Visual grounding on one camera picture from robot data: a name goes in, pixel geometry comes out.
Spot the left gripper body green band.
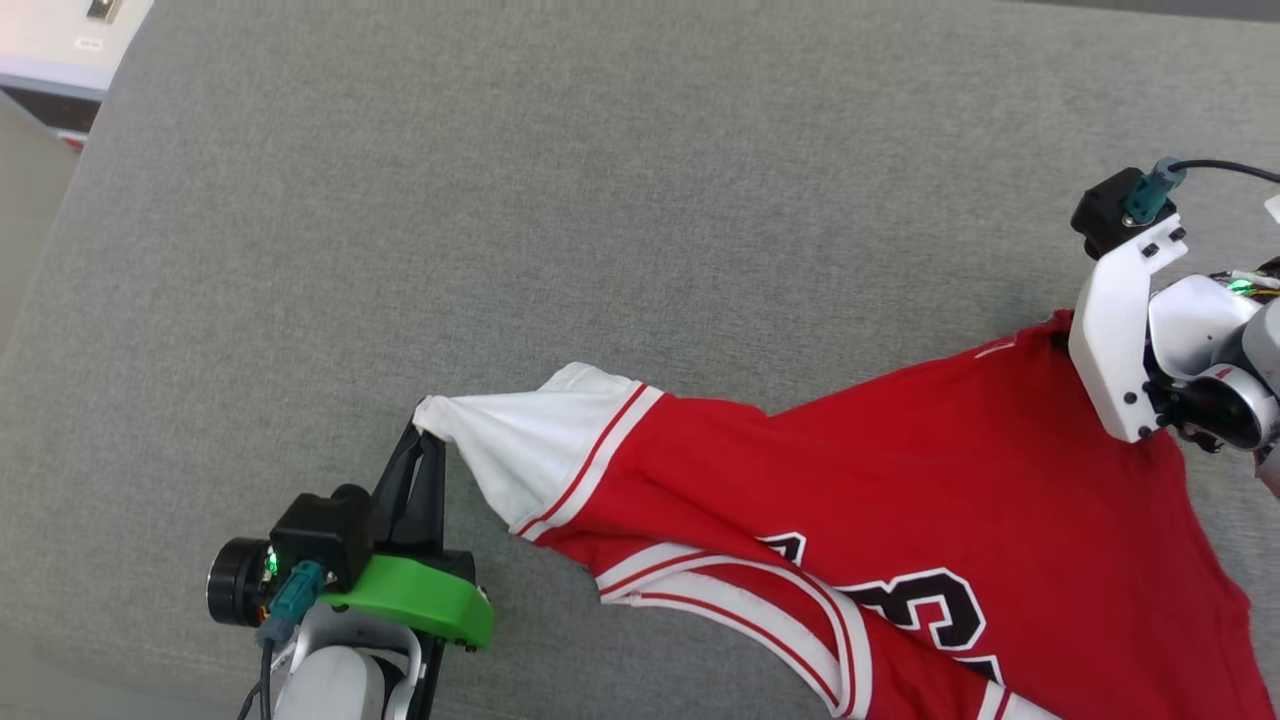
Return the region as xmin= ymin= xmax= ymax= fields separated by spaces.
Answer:
xmin=320 ymin=547 xmax=495 ymax=720

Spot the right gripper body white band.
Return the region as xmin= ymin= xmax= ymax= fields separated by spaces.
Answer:
xmin=1067 ymin=212 xmax=1190 ymax=444

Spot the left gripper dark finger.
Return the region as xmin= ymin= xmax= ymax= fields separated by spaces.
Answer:
xmin=371 ymin=422 xmax=428 ymax=548
xmin=404 ymin=433 xmax=447 ymax=555

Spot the red basketball jersey number 23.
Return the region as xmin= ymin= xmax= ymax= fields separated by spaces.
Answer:
xmin=413 ymin=309 xmax=1276 ymax=720

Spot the white equipment box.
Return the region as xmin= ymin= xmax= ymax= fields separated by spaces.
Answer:
xmin=0 ymin=0 xmax=157 ymax=153

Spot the teal left cable connector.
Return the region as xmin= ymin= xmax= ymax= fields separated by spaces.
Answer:
xmin=254 ymin=559 xmax=328 ymax=647

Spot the teal cable connector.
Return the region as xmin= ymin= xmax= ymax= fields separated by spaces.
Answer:
xmin=1121 ymin=156 xmax=1189 ymax=227
xmin=254 ymin=559 xmax=328 ymax=647

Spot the teal right cable connector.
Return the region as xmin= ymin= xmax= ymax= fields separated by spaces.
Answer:
xmin=1121 ymin=156 xmax=1189 ymax=227

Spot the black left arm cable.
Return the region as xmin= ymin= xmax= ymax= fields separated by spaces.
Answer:
xmin=238 ymin=640 xmax=277 ymax=720

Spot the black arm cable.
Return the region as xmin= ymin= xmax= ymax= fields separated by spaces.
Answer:
xmin=1165 ymin=157 xmax=1280 ymax=187
xmin=238 ymin=640 xmax=277 ymax=720

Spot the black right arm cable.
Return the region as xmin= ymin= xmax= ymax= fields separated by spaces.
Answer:
xmin=1165 ymin=157 xmax=1280 ymax=187

